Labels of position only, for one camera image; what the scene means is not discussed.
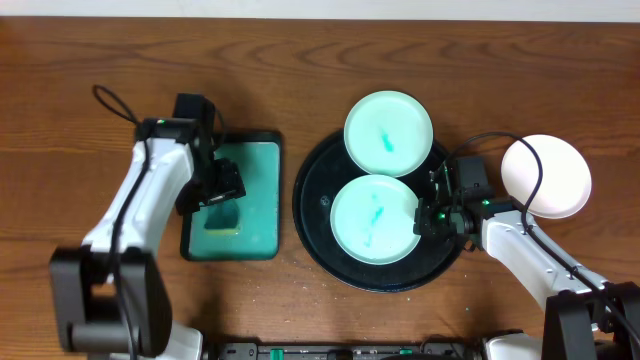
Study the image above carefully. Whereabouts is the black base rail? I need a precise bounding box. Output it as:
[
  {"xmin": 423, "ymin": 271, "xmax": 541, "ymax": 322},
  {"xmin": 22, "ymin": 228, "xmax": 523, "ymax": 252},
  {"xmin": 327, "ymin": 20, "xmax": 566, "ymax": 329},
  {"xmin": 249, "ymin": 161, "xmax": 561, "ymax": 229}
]
[{"xmin": 201, "ymin": 337, "xmax": 485, "ymax": 360}]

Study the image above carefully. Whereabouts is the round black tray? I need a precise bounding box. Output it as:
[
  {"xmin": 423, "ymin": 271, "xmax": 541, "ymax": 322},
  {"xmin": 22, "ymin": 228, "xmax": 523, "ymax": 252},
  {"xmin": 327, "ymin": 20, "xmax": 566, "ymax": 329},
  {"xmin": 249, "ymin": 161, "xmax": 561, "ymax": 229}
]
[{"xmin": 292, "ymin": 130, "xmax": 464, "ymax": 293}]

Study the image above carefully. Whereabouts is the black rectangular soap tray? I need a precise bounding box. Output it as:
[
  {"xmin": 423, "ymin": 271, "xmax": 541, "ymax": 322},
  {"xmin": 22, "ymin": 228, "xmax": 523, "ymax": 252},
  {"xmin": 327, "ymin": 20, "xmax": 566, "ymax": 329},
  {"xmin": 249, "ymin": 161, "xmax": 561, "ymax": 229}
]
[{"xmin": 180, "ymin": 132, "xmax": 281, "ymax": 262}]

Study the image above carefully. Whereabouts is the mint green plate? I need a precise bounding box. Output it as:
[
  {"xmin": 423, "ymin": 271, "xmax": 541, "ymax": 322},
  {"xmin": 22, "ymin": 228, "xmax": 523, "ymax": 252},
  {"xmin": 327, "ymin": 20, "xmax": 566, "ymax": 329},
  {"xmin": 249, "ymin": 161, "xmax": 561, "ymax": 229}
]
[{"xmin": 330, "ymin": 175, "xmax": 420, "ymax": 266}]

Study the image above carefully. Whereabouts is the white plate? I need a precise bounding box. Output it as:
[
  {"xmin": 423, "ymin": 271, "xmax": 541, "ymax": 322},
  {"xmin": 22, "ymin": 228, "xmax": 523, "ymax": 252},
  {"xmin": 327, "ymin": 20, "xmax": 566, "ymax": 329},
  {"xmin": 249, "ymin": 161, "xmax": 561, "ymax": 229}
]
[{"xmin": 501, "ymin": 134, "xmax": 592, "ymax": 219}]

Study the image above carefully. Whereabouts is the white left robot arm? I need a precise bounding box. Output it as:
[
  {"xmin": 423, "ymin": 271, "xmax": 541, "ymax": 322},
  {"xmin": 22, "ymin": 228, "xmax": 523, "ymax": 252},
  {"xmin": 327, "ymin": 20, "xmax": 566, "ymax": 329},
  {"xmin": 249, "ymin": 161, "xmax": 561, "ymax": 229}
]
[{"xmin": 49, "ymin": 137, "xmax": 245, "ymax": 359}]

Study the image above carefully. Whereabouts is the mint plate with stain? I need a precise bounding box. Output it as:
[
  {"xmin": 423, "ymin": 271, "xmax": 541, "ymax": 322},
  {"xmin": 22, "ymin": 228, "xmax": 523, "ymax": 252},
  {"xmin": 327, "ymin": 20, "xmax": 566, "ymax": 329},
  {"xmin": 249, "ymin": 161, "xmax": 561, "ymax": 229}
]
[{"xmin": 343, "ymin": 90, "xmax": 434, "ymax": 178}]

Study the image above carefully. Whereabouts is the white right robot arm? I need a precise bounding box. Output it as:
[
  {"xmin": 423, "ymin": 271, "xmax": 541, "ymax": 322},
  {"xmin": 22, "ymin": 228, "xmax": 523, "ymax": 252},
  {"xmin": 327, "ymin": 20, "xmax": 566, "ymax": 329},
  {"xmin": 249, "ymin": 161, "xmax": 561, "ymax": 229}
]
[{"xmin": 414, "ymin": 163, "xmax": 639, "ymax": 360}]

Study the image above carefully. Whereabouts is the dark green sponge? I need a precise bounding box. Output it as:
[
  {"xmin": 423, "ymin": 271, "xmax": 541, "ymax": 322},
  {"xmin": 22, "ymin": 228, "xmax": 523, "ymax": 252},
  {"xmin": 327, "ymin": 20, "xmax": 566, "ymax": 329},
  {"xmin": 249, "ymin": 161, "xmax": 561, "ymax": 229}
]
[{"xmin": 204, "ymin": 200, "xmax": 241, "ymax": 235}]

